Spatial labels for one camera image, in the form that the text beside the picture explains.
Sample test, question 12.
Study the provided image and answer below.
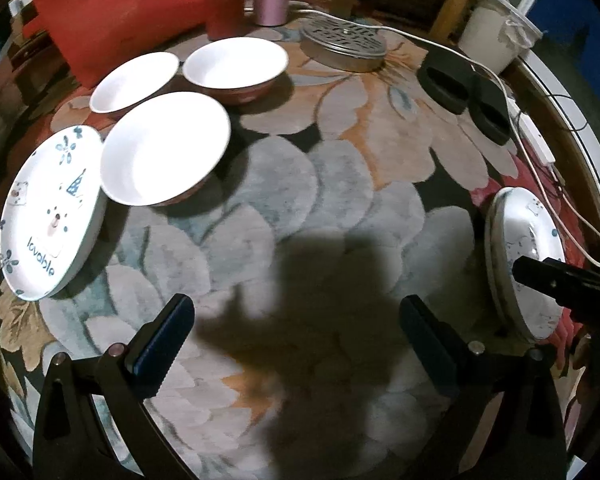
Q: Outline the large white bowl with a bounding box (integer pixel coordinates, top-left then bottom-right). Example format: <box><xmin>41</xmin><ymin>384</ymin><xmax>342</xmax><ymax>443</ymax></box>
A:
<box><xmin>100</xmin><ymin>91</ymin><xmax>232</xmax><ymax>206</ymax></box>

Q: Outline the large white bear plate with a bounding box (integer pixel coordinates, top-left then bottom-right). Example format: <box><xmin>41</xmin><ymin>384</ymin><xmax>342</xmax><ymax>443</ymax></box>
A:
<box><xmin>484</xmin><ymin>188</ymin><xmax>565</xmax><ymax>341</ymax></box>

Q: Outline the small white bear plate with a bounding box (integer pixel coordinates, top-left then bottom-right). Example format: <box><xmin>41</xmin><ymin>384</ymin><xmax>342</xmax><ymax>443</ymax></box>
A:
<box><xmin>0</xmin><ymin>125</ymin><xmax>107</xmax><ymax>301</ymax></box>

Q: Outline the white cable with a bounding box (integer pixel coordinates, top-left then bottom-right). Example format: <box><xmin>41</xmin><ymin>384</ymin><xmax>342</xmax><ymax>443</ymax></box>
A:
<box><xmin>294</xmin><ymin>6</ymin><xmax>600</xmax><ymax>269</ymax></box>

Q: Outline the floral tablecloth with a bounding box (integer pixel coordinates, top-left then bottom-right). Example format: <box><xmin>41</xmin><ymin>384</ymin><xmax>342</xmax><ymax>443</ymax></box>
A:
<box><xmin>0</xmin><ymin>24</ymin><xmax>556</xmax><ymax>479</ymax></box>

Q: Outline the black cable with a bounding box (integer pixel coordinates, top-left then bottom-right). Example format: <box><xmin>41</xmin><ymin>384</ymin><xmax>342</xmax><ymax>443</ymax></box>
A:
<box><xmin>517</xmin><ymin>58</ymin><xmax>600</xmax><ymax>196</ymax></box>

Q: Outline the red bag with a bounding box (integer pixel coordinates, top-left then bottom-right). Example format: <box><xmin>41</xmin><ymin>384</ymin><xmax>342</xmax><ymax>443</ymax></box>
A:
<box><xmin>33</xmin><ymin>0</ymin><xmax>204</xmax><ymax>88</ymax></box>

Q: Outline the white bucket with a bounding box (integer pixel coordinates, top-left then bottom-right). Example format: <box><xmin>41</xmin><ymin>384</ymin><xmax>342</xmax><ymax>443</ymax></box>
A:
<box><xmin>458</xmin><ymin>0</ymin><xmax>543</xmax><ymax>74</ymax></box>

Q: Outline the round metal perforated tin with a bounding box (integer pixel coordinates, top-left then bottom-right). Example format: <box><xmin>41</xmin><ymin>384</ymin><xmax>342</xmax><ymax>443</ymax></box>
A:
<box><xmin>299</xmin><ymin>16</ymin><xmax>387</xmax><ymax>73</ymax></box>

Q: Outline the white power adapter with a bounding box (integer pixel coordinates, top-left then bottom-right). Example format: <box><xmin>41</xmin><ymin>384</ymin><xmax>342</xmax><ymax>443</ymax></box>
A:
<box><xmin>506</xmin><ymin>98</ymin><xmax>556</xmax><ymax>167</ymax></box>

